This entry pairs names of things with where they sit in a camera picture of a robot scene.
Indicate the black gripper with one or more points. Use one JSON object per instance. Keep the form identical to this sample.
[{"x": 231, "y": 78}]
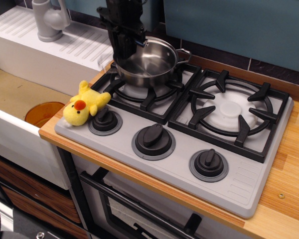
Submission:
[{"x": 122, "y": 19}]

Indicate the stainless steel pot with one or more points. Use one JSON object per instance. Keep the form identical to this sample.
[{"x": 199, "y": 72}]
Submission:
[{"x": 152, "y": 65}]

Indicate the yellow stuffed duck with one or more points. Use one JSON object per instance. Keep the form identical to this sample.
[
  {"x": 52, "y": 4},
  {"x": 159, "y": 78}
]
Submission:
[{"x": 86, "y": 103}]

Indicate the black left stove knob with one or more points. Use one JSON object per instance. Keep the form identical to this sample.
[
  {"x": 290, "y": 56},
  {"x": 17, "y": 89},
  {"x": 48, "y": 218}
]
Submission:
[{"x": 106, "y": 122}]

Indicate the black stove knob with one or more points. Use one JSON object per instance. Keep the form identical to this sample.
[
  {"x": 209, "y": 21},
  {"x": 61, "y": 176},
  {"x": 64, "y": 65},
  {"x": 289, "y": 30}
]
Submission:
[
  {"x": 209, "y": 166},
  {"x": 106, "y": 122},
  {"x": 153, "y": 143}
]

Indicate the black middle stove knob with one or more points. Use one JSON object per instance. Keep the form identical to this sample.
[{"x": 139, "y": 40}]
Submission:
[{"x": 153, "y": 143}]

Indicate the black right stove knob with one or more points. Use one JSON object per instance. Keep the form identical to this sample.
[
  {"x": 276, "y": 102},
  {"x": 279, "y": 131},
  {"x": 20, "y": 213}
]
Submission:
[{"x": 209, "y": 166}]

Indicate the grey toy stove top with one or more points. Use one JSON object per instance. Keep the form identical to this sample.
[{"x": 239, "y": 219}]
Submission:
[{"x": 239, "y": 192}]

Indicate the black left burner grate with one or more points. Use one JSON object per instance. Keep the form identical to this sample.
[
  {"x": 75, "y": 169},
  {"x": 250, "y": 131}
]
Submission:
[{"x": 157, "y": 109}]

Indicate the black burner grate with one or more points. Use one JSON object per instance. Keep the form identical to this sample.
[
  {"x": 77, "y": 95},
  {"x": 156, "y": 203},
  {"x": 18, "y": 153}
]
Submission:
[
  {"x": 157, "y": 109},
  {"x": 272, "y": 108}
]

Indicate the grey toy faucet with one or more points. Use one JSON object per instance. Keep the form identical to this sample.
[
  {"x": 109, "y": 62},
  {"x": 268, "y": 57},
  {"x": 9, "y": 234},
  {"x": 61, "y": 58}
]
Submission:
[{"x": 50, "y": 22}]

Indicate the white toy sink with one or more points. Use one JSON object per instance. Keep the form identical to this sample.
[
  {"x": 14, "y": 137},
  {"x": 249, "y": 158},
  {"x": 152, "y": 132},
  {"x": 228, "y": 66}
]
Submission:
[{"x": 34, "y": 72}]

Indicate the orange plastic cup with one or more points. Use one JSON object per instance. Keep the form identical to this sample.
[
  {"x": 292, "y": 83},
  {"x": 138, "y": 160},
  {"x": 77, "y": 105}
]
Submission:
[{"x": 40, "y": 114}]

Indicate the black right burner grate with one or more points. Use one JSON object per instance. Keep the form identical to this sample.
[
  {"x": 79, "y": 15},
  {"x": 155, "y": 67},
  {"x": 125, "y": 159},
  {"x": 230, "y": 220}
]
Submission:
[{"x": 272, "y": 108}]

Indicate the wooden drawer fronts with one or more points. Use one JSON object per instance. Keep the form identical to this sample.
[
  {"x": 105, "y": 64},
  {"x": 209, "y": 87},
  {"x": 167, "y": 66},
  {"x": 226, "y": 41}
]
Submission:
[{"x": 40, "y": 199}]

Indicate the brass screw in counter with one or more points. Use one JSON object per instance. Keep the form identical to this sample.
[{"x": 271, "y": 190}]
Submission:
[{"x": 281, "y": 195}]

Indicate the oven door with black handle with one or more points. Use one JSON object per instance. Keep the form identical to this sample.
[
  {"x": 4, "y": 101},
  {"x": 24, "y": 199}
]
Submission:
[{"x": 130, "y": 211}]

